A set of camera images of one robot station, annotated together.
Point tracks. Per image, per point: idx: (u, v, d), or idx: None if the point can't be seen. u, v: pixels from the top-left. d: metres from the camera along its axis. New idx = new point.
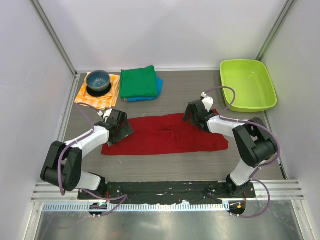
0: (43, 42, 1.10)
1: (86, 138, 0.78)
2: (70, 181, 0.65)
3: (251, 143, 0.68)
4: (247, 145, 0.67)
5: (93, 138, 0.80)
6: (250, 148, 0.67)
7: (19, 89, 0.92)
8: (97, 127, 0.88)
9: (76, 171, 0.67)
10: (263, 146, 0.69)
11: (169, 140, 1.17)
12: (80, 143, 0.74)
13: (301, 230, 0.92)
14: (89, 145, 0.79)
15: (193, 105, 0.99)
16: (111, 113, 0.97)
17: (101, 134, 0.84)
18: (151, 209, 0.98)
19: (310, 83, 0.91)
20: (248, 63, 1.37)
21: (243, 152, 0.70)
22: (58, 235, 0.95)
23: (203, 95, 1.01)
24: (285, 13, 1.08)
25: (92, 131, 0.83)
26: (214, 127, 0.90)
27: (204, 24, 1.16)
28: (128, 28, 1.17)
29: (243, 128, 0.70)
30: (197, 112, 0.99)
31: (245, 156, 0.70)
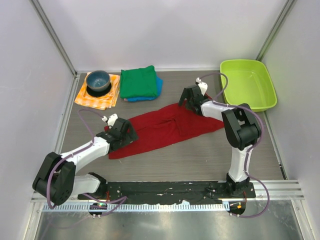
0: (43, 42, 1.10)
1: (84, 152, 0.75)
2: (59, 196, 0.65)
3: (237, 126, 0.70)
4: (231, 126, 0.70)
5: (90, 152, 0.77)
6: (234, 130, 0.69)
7: (19, 89, 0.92)
8: (98, 139, 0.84)
9: (68, 186, 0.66)
10: (247, 130, 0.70)
11: (172, 131, 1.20)
12: (75, 157, 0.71)
13: (301, 230, 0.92)
14: (86, 158, 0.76)
15: (190, 89, 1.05)
16: (115, 123, 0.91)
17: (100, 147, 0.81)
18: (151, 209, 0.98)
19: (310, 83, 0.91)
20: (248, 63, 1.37)
21: (229, 135, 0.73)
22: (58, 235, 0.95)
23: (198, 81, 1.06)
24: (285, 12, 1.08)
25: (91, 143, 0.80)
26: (207, 111, 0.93)
27: (204, 23, 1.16)
28: (128, 27, 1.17)
29: (230, 111, 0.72)
30: (193, 96, 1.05)
31: (231, 138, 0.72)
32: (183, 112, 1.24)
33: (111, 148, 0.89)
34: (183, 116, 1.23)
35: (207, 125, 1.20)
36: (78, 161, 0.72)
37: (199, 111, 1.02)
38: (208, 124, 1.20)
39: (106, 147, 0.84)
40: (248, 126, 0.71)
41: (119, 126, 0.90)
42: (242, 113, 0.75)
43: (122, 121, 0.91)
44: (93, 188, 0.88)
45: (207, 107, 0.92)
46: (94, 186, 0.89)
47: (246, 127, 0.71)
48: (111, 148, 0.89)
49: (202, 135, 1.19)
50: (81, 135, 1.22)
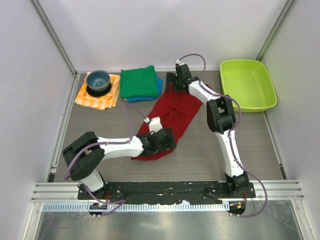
0: (43, 42, 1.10)
1: (118, 145, 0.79)
2: (78, 173, 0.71)
3: (216, 115, 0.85)
4: (213, 116, 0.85)
5: (123, 149, 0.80)
6: (214, 119, 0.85)
7: (19, 89, 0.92)
8: (136, 140, 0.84)
9: (89, 168, 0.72)
10: (224, 119, 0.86)
11: (178, 118, 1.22)
12: (107, 146, 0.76)
13: (301, 230, 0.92)
14: (117, 152, 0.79)
15: (178, 68, 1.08)
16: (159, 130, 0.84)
17: (134, 148, 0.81)
18: (151, 209, 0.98)
19: (310, 83, 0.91)
20: (248, 63, 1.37)
21: (211, 121, 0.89)
22: (58, 235, 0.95)
23: (177, 62, 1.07)
24: (285, 13, 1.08)
25: (129, 140, 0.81)
26: (193, 92, 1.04)
27: (204, 23, 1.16)
28: (128, 27, 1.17)
29: (214, 102, 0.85)
30: (181, 74, 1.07)
31: (211, 122, 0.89)
32: (174, 99, 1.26)
33: (143, 153, 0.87)
34: (175, 102, 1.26)
35: None
36: (109, 151, 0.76)
37: (186, 87, 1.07)
38: None
39: (139, 151, 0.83)
40: (226, 114, 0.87)
41: (160, 134, 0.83)
42: (223, 102, 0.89)
43: (166, 132, 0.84)
44: (95, 186, 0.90)
45: (193, 88, 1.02)
46: (97, 185, 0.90)
47: (224, 115, 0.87)
48: (143, 153, 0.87)
49: (202, 136, 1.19)
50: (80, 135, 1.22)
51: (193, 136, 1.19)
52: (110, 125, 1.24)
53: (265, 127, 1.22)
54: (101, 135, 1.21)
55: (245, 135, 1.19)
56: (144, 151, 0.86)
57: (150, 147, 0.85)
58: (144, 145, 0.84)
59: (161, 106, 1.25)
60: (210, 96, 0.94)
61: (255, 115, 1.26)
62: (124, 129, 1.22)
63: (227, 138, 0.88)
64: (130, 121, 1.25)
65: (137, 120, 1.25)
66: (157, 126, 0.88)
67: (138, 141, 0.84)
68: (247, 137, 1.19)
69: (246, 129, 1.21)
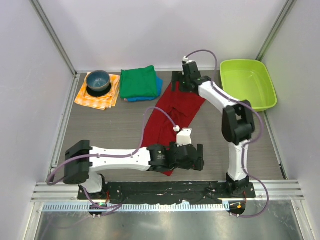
0: (43, 42, 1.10)
1: (113, 159, 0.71)
2: (70, 181, 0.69)
3: (234, 123, 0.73)
4: (230, 125, 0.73)
5: (119, 164, 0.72)
6: (232, 129, 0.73)
7: (19, 89, 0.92)
8: (145, 151, 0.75)
9: (80, 178, 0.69)
10: (242, 128, 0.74)
11: (179, 118, 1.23)
12: (99, 160, 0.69)
13: (301, 230, 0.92)
14: (115, 166, 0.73)
15: (185, 65, 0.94)
16: (179, 147, 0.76)
17: (136, 164, 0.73)
18: (151, 209, 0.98)
19: (310, 83, 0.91)
20: (248, 63, 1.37)
21: (226, 131, 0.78)
22: (58, 235, 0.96)
23: (184, 59, 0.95)
24: (285, 13, 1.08)
25: (131, 154, 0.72)
26: (203, 94, 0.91)
27: (204, 24, 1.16)
28: (128, 27, 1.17)
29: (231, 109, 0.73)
30: (189, 73, 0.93)
31: (227, 132, 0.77)
32: (175, 99, 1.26)
33: (154, 168, 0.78)
34: (176, 101, 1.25)
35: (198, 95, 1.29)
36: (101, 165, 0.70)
37: (196, 88, 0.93)
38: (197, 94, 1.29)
39: (147, 166, 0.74)
40: (244, 123, 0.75)
41: (180, 153, 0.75)
42: (241, 109, 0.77)
43: (186, 152, 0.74)
44: (93, 189, 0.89)
45: (205, 90, 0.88)
46: (95, 189, 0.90)
47: (242, 123, 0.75)
48: (153, 168, 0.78)
49: (202, 136, 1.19)
50: (81, 135, 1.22)
51: (193, 136, 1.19)
52: (110, 125, 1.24)
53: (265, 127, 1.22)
54: (101, 135, 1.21)
55: None
56: (156, 166, 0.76)
57: (164, 163, 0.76)
58: (152, 162, 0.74)
59: (162, 105, 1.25)
60: (226, 101, 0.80)
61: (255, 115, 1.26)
62: (124, 129, 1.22)
63: (240, 149, 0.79)
64: (130, 121, 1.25)
65: (137, 120, 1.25)
66: (185, 140, 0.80)
67: (147, 155, 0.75)
68: None
69: None
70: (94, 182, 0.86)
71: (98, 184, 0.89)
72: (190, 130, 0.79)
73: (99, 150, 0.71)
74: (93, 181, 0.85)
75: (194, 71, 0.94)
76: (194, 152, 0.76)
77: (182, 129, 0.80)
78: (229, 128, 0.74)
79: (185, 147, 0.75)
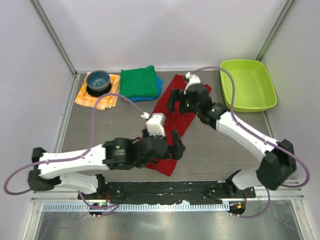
0: (43, 42, 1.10)
1: (62, 163, 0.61)
2: (33, 189, 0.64)
3: (277, 172, 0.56)
4: (272, 173, 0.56)
5: (72, 167, 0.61)
6: (275, 178, 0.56)
7: (18, 89, 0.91)
8: (100, 149, 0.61)
9: (39, 184, 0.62)
10: (286, 172, 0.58)
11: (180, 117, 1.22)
12: (48, 167, 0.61)
13: (301, 230, 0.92)
14: (68, 170, 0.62)
15: (192, 91, 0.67)
16: (144, 139, 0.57)
17: (89, 165, 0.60)
18: (151, 209, 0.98)
19: (310, 83, 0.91)
20: (248, 63, 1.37)
21: (265, 178, 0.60)
22: (58, 235, 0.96)
23: (187, 77, 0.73)
24: (285, 13, 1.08)
25: (81, 155, 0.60)
26: (227, 131, 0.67)
27: (204, 24, 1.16)
28: (128, 27, 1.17)
29: (274, 156, 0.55)
30: (200, 102, 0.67)
31: (267, 182, 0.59)
32: None
33: (114, 166, 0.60)
34: None
35: None
36: (51, 172, 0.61)
37: (211, 121, 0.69)
38: None
39: (103, 166, 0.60)
40: (286, 165, 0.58)
41: (145, 146, 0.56)
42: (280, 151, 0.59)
43: (152, 145, 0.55)
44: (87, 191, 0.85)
45: (226, 127, 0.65)
46: (88, 191, 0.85)
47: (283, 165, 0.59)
48: (114, 166, 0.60)
49: (202, 136, 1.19)
50: (81, 135, 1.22)
51: (193, 137, 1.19)
52: (110, 125, 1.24)
53: (265, 127, 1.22)
54: (101, 135, 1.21)
55: None
56: (116, 163, 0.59)
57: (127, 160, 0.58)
58: (107, 160, 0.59)
59: (161, 105, 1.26)
60: (260, 143, 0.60)
61: (255, 115, 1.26)
62: (124, 129, 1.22)
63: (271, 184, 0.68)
64: (130, 121, 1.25)
65: (137, 120, 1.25)
66: (157, 129, 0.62)
67: (102, 153, 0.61)
68: None
69: None
70: (83, 183, 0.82)
71: (89, 184, 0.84)
72: (161, 117, 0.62)
73: (49, 155, 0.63)
74: (82, 182, 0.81)
75: (205, 98, 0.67)
76: (160, 142, 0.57)
77: (151, 116, 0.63)
78: (271, 176, 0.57)
79: (151, 140, 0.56)
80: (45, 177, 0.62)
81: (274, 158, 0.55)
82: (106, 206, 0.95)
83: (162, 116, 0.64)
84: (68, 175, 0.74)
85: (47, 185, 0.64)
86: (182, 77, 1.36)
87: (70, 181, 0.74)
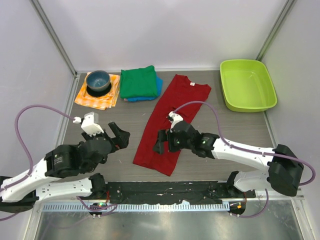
0: (43, 43, 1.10)
1: (16, 185, 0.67)
2: (15, 210, 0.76)
3: (289, 177, 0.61)
4: (286, 181, 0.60)
5: (25, 187, 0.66)
6: (290, 185, 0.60)
7: (19, 89, 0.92)
8: (42, 163, 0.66)
9: (11, 207, 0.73)
10: (296, 175, 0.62)
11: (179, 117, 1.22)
12: (7, 192, 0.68)
13: (301, 230, 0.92)
14: (24, 190, 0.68)
15: (179, 131, 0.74)
16: (84, 144, 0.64)
17: (36, 180, 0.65)
18: (151, 209, 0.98)
19: (310, 83, 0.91)
20: (248, 63, 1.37)
21: (280, 188, 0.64)
22: (58, 235, 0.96)
23: (171, 115, 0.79)
24: (285, 13, 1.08)
25: (28, 174, 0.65)
26: (225, 157, 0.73)
27: (204, 24, 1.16)
28: (128, 27, 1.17)
29: (278, 165, 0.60)
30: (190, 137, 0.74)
31: (284, 189, 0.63)
32: (175, 100, 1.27)
33: (59, 174, 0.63)
34: (175, 102, 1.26)
35: (198, 96, 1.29)
36: (10, 195, 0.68)
37: (207, 153, 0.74)
38: (197, 95, 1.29)
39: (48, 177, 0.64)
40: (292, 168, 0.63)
41: (86, 149, 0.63)
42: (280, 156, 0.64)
43: (92, 147, 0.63)
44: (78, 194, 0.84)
45: (221, 153, 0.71)
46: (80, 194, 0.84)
47: (290, 167, 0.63)
48: (59, 174, 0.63)
49: None
50: (81, 135, 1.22)
51: None
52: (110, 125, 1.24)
53: (265, 127, 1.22)
54: None
55: (245, 136, 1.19)
56: (59, 171, 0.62)
57: (71, 165, 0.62)
58: (49, 171, 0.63)
59: (161, 105, 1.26)
60: (259, 157, 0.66)
61: (255, 115, 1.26)
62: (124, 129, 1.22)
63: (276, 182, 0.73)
64: (130, 121, 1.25)
65: (137, 120, 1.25)
66: (94, 127, 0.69)
67: (44, 166, 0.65)
68: (247, 137, 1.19)
69: (246, 129, 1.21)
70: (70, 189, 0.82)
71: (78, 188, 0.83)
72: (92, 116, 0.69)
73: (8, 181, 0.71)
74: (68, 188, 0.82)
75: (192, 133, 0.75)
76: (102, 144, 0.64)
77: (84, 118, 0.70)
78: (286, 184, 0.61)
79: (91, 143, 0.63)
80: (10, 200, 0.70)
81: (279, 167, 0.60)
82: (106, 207, 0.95)
83: (94, 114, 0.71)
84: (48, 188, 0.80)
85: (20, 205, 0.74)
86: (182, 77, 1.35)
87: (50, 194, 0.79)
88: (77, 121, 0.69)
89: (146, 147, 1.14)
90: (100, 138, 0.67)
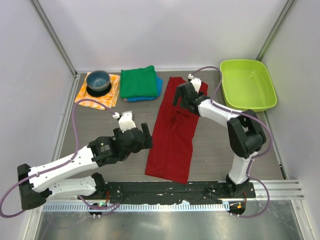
0: (43, 43, 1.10)
1: (53, 172, 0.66)
2: (26, 206, 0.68)
3: (243, 136, 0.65)
4: (238, 137, 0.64)
5: (63, 173, 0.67)
6: (241, 141, 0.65)
7: (19, 89, 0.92)
8: (87, 150, 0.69)
9: (31, 199, 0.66)
10: (253, 139, 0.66)
11: (186, 121, 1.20)
12: (40, 178, 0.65)
13: (301, 230, 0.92)
14: (58, 178, 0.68)
15: (179, 87, 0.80)
16: (125, 133, 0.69)
17: (80, 166, 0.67)
18: (151, 209, 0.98)
19: (310, 83, 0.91)
20: (248, 63, 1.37)
21: (234, 145, 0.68)
22: (58, 235, 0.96)
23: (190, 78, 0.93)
24: (285, 13, 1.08)
25: (70, 160, 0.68)
26: (204, 113, 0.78)
27: (204, 24, 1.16)
28: (128, 27, 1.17)
29: (236, 121, 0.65)
30: (186, 94, 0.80)
31: (235, 147, 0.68)
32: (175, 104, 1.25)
33: (103, 161, 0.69)
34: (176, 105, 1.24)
35: None
36: (43, 183, 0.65)
37: (196, 109, 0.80)
38: None
39: (93, 164, 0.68)
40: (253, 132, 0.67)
41: (126, 138, 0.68)
42: (246, 120, 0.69)
43: (132, 135, 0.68)
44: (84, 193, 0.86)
45: (205, 109, 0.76)
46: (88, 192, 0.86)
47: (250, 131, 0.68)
48: (103, 162, 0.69)
49: (202, 135, 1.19)
50: (80, 135, 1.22)
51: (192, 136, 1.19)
52: (110, 125, 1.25)
53: None
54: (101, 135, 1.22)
55: None
56: (104, 158, 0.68)
57: (113, 153, 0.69)
58: (96, 158, 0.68)
59: (163, 113, 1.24)
60: (228, 114, 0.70)
61: (255, 115, 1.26)
62: None
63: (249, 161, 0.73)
64: None
65: (138, 120, 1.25)
66: (129, 125, 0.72)
67: (89, 153, 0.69)
68: None
69: None
70: (78, 185, 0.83)
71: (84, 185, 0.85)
72: (131, 114, 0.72)
73: (37, 168, 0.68)
74: (76, 185, 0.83)
75: (191, 90, 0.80)
76: (139, 133, 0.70)
77: (122, 115, 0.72)
78: (238, 142, 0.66)
79: (131, 132, 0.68)
80: (38, 190, 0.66)
81: (237, 123, 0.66)
82: (106, 207, 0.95)
83: (132, 113, 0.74)
84: (59, 183, 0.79)
85: (38, 198, 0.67)
86: (177, 78, 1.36)
87: (62, 189, 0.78)
88: (117, 116, 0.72)
89: (156, 154, 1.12)
90: (133, 129, 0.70)
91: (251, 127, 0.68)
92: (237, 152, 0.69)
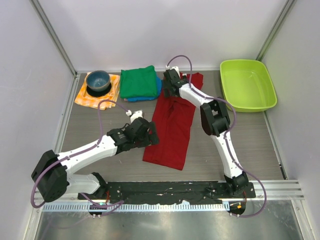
0: (43, 43, 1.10)
1: (82, 154, 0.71)
2: (51, 194, 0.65)
3: (211, 118, 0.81)
4: (207, 119, 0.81)
5: (90, 157, 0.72)
6: (210, 122, 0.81)
7: (19, 89, 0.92)
8: (107, 138, 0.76)
9: (58, 185, 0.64)
10: (219, 121, 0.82)
11: (184, 111, 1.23)
12: (71, 161, 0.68)
13: (301, 230, 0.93)
14: (84, 162, 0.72)
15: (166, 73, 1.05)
16: (133, 122, 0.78)
17: (105, 150, 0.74)
18: (151, 209, 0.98)
19: (310, 83, 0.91)
20: (248, 63, 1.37)
21: (205, 125, 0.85)
22: (58, 235, 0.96)
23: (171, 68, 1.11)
24: (285, 13, 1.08)
25: (96, 144, 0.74)
26: (184, 95, 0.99)
27: (204, 24, 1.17)
28: (128, 27, 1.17)
29: (208, 106, 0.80)
30: (170, 78, 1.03)
31: (206, 126, 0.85)
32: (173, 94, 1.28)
33: (121, 148, 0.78)
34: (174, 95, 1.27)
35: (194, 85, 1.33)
36: (74, 165, 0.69)
37: (177, 91, 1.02)
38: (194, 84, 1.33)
39: (115, 148, 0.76)
40: (220, 115, 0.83)
41: (135, 125, 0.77)
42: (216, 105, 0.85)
43: (141, 122, 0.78)
44: (90, 189, 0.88)
45: (184, 91, 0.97)
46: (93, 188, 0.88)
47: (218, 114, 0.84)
48: (120, 149, 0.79)
49: (202, 135, 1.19)
50: (80, 135, 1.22)
51: (191, 136, 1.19)
52: (110, 125, 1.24)
53: (265, 127, 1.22)
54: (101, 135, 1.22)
55: (245, 136, 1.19)
56: (122, 144, 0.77)
57: (128, 140, 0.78)
58: (118, 142, 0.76)
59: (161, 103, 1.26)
60: (202, 99, 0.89)
61: (255, 115, 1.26)
62: None
63: (223, 140, 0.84)
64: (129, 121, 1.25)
65: None
66: None
67: (110, 140, 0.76)
68: (246, 137, 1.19)
69: (246, 129, 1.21)
70: (85, 180, 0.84)
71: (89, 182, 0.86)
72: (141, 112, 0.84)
73: (65, 153, 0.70)
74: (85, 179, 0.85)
75: (174, 75, 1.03)
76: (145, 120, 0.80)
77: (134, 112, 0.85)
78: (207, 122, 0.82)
79: (139, 119, 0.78)
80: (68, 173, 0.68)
81: (208, 107, 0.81)
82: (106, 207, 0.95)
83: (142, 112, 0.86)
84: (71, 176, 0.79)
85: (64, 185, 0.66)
86: None
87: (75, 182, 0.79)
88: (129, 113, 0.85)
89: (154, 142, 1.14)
90: (140, 118, 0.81)
91: (219, 111, 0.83)
92: (207, 130, 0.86)
